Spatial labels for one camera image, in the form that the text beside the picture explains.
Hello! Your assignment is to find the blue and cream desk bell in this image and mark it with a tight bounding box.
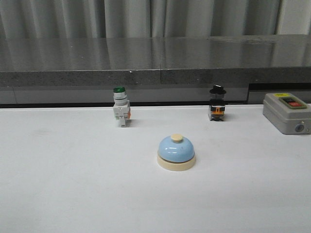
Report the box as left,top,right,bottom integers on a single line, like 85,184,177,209
157,133,196,171

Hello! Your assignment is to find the black selector switch orange body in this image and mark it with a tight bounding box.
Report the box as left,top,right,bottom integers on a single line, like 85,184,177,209
208,84,226,121

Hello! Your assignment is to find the green pushbutton switch white body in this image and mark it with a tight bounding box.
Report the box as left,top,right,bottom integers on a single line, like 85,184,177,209
113,86,131,127

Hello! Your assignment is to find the grey stone counter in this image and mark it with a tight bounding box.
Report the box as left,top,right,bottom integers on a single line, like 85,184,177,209
0,35,311,106

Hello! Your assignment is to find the grey control box red button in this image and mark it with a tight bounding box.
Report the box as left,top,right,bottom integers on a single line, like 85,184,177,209
263,93,311,135

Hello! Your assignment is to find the grey curtain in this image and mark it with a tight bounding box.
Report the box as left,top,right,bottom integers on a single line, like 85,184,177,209
0,0,311,39

